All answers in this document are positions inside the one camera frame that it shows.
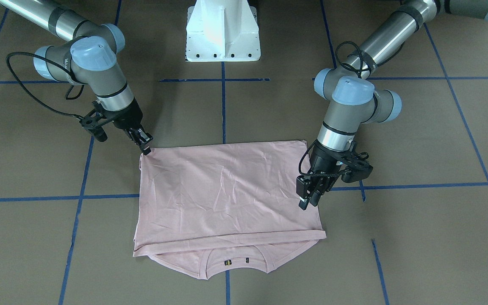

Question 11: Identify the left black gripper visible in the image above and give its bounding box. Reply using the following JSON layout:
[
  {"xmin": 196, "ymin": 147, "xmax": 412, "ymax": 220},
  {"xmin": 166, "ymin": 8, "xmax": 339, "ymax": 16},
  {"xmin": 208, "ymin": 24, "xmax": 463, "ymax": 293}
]
[{"xmin": 297, "ymin": 140, "xmax": 346, "ymax": 210}]

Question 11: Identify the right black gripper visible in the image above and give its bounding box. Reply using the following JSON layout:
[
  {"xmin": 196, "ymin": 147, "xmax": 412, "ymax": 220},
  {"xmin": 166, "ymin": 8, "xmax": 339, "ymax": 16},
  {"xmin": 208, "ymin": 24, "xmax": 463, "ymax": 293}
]
[{"xmin": 112, "ymin": 99, "xmax": 153, "ymax": 155}]

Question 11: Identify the pink Snoopy t-shirt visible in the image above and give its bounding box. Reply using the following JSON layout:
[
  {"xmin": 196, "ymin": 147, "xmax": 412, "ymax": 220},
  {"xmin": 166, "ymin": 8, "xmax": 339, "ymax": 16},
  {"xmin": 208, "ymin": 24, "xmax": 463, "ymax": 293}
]
[{"xmin": 133, "ymin": 140, "xmax": 327, "ymax": 280}]

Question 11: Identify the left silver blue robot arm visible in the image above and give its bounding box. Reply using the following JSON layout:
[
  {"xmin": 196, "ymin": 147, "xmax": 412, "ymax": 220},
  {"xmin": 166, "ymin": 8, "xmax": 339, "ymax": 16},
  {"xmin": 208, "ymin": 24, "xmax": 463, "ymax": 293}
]
[{"xmin": 296, "ymin": 0, "xmax": 488, "ymax": 210}]

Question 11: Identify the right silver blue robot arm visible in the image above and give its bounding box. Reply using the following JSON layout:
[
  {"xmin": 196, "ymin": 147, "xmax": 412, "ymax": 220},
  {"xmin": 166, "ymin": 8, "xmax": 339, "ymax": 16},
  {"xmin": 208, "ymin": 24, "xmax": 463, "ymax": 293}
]
[{"xmin": 0, "ymin": 0, "xmax": 153, "ymax": 155}]

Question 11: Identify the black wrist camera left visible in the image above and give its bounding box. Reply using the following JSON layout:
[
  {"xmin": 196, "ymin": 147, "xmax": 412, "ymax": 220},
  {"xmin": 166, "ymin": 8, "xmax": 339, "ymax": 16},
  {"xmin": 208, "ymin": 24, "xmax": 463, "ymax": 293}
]
[{"xmin": 341, "ymin": 151, "xmax": 373, "ymax": 183}]

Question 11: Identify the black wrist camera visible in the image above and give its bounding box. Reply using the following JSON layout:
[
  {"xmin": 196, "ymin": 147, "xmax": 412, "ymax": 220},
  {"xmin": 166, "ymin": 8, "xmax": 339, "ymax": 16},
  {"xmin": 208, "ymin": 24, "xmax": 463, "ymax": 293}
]
[
  {"xmin": 79, "ymin": 109, "xmax": 107, "ymax": 142},
  {"xmin": 341, "ymin": 151, "xmax": 373, "ymax": 183}
]

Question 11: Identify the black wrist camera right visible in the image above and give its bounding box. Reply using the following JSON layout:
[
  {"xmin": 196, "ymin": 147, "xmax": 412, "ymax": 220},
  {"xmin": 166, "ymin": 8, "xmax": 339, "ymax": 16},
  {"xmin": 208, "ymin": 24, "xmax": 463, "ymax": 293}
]
[{"xmin": 79, "ymin": 109, "xmax": 107, "ymax": 142}]

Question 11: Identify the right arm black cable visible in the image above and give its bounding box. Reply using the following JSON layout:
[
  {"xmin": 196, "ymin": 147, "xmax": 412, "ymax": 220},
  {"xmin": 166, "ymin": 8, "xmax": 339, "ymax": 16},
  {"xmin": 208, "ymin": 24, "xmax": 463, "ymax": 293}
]
[{"xmin": 6, "ymin": 52, "xmax": 100, "ymax": 121}]

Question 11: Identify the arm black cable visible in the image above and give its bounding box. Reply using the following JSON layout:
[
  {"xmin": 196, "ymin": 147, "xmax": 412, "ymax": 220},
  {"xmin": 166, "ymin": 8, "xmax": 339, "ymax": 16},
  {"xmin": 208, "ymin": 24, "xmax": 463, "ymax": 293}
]
[
  {"xmin": 335, "ymin": 41, "xmax": 405, "ymax": 79},
  {"xmin": 6, "ymin": 52, "xmax": 100, "ymax": 121}
]

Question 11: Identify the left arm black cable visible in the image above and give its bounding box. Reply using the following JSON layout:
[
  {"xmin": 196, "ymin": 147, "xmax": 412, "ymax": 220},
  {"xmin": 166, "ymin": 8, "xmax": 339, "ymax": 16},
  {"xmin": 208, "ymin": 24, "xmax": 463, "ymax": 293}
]
[{"xmin": 335, "ymin": 41, "xmax": 405, "ymax": 79}]

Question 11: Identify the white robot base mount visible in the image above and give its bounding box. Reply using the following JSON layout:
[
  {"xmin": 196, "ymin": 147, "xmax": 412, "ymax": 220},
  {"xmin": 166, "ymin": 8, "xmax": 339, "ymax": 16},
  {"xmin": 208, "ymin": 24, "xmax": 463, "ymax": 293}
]
[{"xmin": 185, "ymin": 0, "xmax": 261, "ymax": 62}]

